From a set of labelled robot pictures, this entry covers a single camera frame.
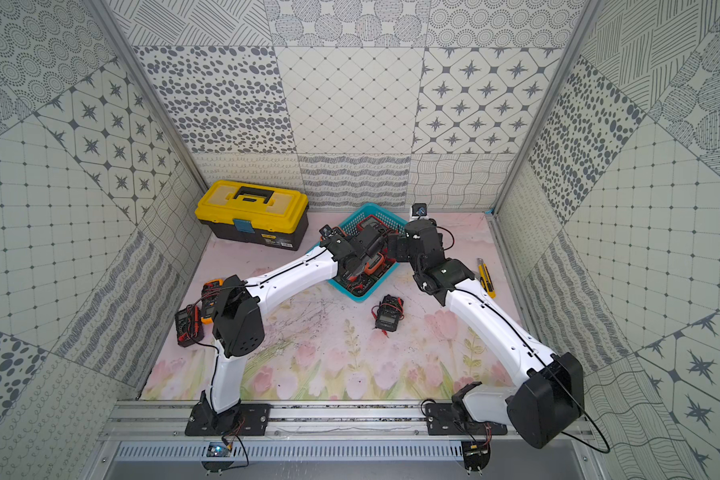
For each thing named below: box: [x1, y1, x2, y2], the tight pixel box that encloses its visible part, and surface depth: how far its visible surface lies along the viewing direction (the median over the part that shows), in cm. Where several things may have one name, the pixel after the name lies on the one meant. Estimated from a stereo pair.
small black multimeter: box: [371, 294, 405, 338], surface depth 92 cm
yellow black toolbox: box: [194, 180, 309, 251], surface depth 102 cm
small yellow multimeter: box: [200, 278, 224, 325], surface depth 94 cm
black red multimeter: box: [175, 304, 204, 348], surface depth 89 cm
